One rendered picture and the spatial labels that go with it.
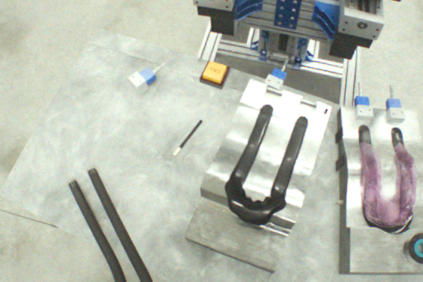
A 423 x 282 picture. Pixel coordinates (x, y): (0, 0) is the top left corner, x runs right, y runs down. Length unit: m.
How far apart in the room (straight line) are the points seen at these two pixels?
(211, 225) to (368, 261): 0.42
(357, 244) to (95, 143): 0.83
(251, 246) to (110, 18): 1.94
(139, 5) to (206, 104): 1.52
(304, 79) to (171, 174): 1.05
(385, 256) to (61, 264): 1.56
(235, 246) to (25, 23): 2.30
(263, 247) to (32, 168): 0.76
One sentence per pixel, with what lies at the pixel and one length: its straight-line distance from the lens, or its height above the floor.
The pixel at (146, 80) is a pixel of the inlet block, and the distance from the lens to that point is 1.26.
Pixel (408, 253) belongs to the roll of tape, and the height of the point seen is 0.94.
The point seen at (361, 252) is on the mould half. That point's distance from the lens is 1.04.
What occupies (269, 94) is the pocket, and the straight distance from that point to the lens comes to 1.18.
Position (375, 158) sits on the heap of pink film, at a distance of 1.12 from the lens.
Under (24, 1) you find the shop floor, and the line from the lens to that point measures 3.08.
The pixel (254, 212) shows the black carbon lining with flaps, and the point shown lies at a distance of 1.04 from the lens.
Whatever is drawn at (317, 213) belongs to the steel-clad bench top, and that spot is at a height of 0.80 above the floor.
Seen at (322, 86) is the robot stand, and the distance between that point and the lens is 2.00.
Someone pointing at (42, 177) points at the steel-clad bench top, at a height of 0.80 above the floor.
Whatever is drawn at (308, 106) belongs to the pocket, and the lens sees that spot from 1.18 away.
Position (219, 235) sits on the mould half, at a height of 0.86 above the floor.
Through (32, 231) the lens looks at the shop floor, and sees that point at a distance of 2.18.
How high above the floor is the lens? 1.89
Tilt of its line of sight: 65 degrees down
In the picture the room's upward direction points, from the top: 7 degrees counter-clockwise
